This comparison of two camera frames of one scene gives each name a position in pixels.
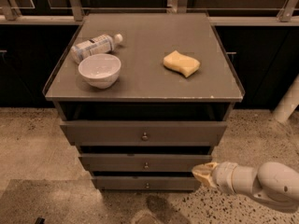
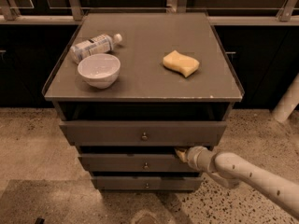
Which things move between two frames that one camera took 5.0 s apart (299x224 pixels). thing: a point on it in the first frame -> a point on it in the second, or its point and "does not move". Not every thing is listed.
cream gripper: (224, 176) -> (193, 157)
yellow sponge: (186, 64) does not move
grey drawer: (147, 183) does not move
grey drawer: (145, 161) does not move
